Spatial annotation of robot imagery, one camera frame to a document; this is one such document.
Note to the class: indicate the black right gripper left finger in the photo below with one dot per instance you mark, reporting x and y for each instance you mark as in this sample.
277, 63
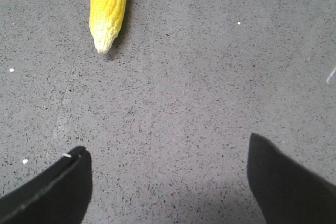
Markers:
60, 194

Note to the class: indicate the yellow corn cob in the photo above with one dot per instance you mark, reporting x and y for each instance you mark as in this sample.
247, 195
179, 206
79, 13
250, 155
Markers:
105, 22

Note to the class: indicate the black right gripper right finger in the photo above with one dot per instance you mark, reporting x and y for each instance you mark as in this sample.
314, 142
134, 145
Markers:
286, 191

